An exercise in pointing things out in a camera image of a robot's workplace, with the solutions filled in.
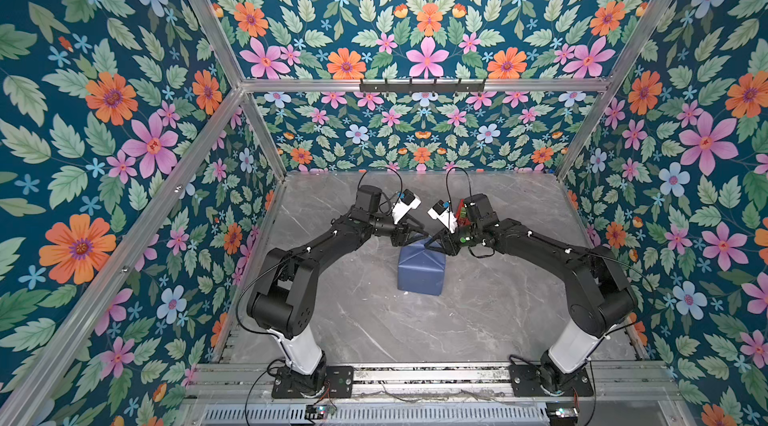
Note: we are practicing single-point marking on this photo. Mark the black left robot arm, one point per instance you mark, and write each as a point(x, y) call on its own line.
point(283, 298)

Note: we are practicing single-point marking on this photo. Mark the black hook rail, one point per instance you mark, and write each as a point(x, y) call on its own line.
point(439, 86)

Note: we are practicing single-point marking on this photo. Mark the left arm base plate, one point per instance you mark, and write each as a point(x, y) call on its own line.
point(312, 382)

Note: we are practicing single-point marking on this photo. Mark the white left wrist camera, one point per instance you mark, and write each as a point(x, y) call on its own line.
point(406, 202)

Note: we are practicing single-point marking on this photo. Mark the white cable duct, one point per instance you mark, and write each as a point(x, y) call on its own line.
point(375, 414)

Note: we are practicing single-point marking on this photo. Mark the light blue wrapping paper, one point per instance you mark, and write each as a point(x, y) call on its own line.
point(421, 270)

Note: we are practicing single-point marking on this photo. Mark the aluminium mounting rail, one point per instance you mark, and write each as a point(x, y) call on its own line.
point(485, 381)

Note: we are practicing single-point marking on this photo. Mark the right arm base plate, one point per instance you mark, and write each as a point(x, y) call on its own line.
point(535, 380)

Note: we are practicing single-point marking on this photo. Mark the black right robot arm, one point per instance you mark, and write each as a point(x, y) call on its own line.
point(597, 290)

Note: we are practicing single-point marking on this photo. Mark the red tape dispenser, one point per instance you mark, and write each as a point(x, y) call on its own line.
point(462, 215)

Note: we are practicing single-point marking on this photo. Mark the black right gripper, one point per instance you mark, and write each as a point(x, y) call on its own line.
point(444, 238)

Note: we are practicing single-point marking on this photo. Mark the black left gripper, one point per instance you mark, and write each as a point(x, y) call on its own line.
point(402, 230)

